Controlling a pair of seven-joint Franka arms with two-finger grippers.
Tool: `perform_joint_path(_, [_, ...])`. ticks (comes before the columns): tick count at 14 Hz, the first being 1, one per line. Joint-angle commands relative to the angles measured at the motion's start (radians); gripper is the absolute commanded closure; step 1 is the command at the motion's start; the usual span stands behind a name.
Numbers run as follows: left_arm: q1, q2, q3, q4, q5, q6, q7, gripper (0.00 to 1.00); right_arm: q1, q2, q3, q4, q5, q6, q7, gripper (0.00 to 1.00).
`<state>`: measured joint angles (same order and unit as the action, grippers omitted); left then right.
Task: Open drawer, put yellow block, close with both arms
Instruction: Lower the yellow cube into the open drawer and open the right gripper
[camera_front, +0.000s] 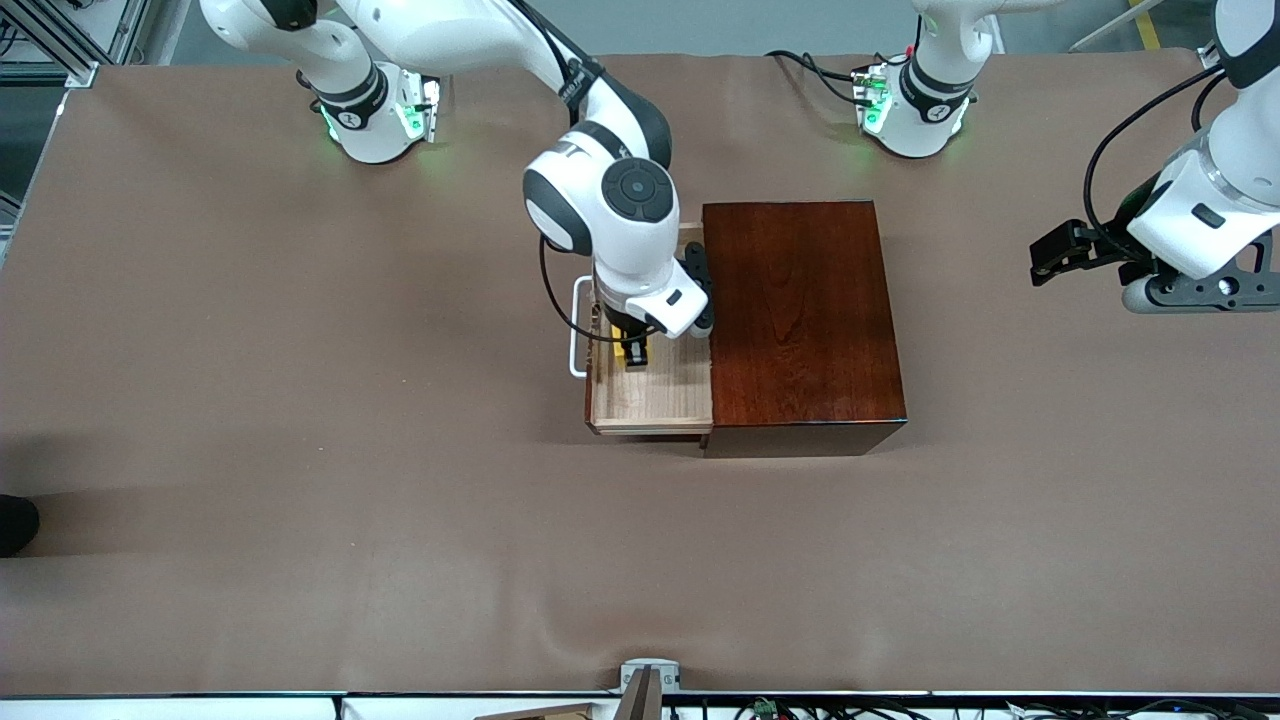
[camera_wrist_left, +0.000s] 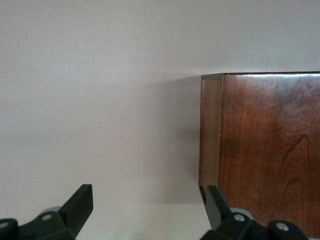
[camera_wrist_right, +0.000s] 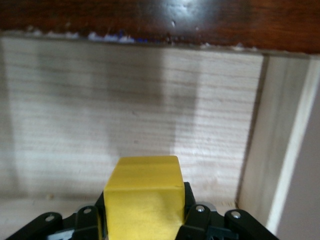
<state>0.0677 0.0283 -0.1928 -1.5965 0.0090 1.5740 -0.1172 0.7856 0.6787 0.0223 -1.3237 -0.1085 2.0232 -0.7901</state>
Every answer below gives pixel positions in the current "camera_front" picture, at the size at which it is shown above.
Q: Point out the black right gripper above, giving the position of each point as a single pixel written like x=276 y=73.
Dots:
x=629 y=329

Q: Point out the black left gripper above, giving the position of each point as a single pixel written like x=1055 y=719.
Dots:
x=1112 y=248

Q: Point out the yellow cube block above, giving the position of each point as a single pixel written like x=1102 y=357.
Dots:
x=626 y=352

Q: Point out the wooden drawer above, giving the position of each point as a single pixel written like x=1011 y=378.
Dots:
x=660 y=395

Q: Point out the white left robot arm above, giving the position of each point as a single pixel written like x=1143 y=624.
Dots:
x=1220 y=190

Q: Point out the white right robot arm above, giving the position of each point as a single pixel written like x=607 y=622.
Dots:
x=620 y=240

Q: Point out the dark wooden cabinet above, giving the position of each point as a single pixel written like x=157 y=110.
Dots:
x=800 y=320

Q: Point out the taupe table cover cloth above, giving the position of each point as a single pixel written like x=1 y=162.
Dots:
x=300 y=400

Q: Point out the brown cardboard piece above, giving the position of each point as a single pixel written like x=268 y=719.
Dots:
x=550 y=712

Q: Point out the black rounded object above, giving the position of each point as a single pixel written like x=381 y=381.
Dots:
x=15 y=525

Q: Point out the aluminium frame profile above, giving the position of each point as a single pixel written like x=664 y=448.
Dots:
x=1207 y=60
x=80 y=72

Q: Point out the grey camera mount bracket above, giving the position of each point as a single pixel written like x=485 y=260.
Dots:
x=650 y=675

